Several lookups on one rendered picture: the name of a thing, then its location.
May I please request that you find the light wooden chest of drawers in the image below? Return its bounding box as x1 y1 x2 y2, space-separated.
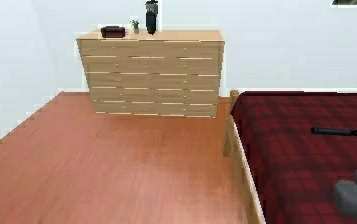
75 29 226 119

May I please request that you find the small green potted plant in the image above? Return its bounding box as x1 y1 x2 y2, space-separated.
130 19 141 35

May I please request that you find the tall black vase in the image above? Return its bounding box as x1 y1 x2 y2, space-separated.
144 0 160 36

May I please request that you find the dark brown box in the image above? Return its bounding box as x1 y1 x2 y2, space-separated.
100 25 126 39

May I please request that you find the bed with dark red cover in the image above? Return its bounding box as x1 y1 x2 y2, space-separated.
222 89 357 224

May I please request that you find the framed wall picture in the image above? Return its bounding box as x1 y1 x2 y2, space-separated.
331 0 357 8

